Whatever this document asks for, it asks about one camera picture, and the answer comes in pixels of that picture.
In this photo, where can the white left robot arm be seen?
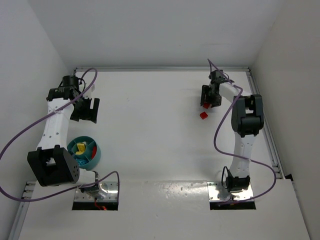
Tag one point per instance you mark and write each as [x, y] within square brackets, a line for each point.
[52, 162]

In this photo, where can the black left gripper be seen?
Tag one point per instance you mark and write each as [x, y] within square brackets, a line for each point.
[85, 109]

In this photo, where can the red square lego brick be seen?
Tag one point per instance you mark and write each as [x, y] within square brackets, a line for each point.
[203, 115]

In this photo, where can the red small lego brick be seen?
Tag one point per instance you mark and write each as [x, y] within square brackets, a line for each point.
[207, 105]

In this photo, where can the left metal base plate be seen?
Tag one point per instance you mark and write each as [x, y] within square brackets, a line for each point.
[103, 192]

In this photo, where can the blue lego brick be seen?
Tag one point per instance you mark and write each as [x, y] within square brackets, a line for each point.
[81, 162]

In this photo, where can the red long lego brick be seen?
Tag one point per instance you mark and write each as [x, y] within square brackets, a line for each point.
[94, 152]

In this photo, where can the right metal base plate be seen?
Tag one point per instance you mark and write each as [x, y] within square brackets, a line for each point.
[217, 193]

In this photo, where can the metal base plate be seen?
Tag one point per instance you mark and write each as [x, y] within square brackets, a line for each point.
[217, 193]
[103, 192]

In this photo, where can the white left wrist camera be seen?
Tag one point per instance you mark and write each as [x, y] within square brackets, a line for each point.
[89, 92]

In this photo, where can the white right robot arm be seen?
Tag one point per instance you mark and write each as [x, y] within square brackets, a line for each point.
[247, 119]

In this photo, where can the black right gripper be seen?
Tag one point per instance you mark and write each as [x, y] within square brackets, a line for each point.
[210, 96]

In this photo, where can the teal divided round container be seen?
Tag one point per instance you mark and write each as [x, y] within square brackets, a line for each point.
[87, 155]

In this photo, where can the yellow small lego brick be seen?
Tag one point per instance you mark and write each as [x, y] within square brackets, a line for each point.
[81, 148]

